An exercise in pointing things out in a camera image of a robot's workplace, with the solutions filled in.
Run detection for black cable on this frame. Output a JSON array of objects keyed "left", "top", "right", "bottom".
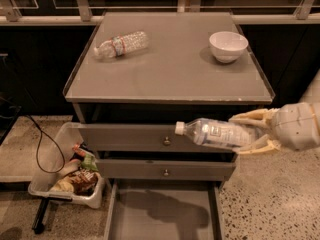
[{"left": 24, "top": 114, "right": 67, "bottom": 175}]

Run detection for grey bottom drawer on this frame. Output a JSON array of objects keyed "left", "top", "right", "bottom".
[{"left": 104, "top": 180, "right": 225, "bottom": 240}]

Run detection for white ceramic bowl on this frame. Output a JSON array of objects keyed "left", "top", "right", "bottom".
[{"left": 209, "top": 31, "right": 248, "bottom": 63}]

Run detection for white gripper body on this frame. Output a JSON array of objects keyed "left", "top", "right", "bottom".
[{"left": 271, "top": 102, "right": 320, "bottom": 151}]

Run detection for grey drawer cabinet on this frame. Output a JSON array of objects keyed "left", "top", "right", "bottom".
[{"left": 62, "top": 11, "right": 276, "bottom": 191}]

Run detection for brown snack bag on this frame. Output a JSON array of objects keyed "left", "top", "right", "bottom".
[{"left": 51, "top": 169, "right": 99, "bottom": 196}]

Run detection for brass top drawer knob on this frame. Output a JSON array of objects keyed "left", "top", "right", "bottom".
[{"left": 163, "top": 136, "right": 171, "bottom": 146}]

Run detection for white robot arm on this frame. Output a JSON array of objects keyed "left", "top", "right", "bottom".
[{"left": 229, "top": 102, "right": 320, "bottom": 155}]

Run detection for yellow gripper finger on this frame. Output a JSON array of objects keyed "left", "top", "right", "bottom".
[
  {"left": 229, "top": 108, "right": 278, "bottom": 129},
  {"left": 233, "top": 134, "right": 281, "bottom": 155}
]

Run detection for green snack bag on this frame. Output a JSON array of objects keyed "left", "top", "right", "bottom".
[{"left": 81, "top": 154, "right": 98, "bottom": 172}]

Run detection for blue label plastic bottle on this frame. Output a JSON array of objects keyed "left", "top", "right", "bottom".
[{"left": 175, "top": 118, "right": 263, "bottom": 150}]

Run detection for grey drawer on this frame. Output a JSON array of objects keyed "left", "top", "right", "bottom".
[
  {"left": 81, "top": 124, "right": 230, "bottom": 153},
  {"left": 97, "top": 159, "right": 235, "bottom": 181},
  {"left": 104, "top": 180, "right": 225, "bottom": 240}
]

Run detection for grey top drawer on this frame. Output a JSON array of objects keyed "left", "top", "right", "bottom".
[{"left": 81, "top": 124, "right": 230, "bottom": 153}]

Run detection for clear plastic water bottle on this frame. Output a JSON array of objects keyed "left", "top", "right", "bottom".
[{"left": 93, "top": 31, "right": 149, "bottom": 58}]

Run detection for black floor bar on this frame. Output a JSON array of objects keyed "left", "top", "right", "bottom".
[{"left": 32, "top": 198, "right": 49, "bottom": 234}]

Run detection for grey middle drawer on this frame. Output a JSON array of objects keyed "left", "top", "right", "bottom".
[{"left": 97, "top": 159, "right": 235, "bottom": 181}]

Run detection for white plastic bin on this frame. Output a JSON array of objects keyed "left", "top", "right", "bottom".
[{"left": 28, "top": 122, "right": 104, "bottom": 209}]

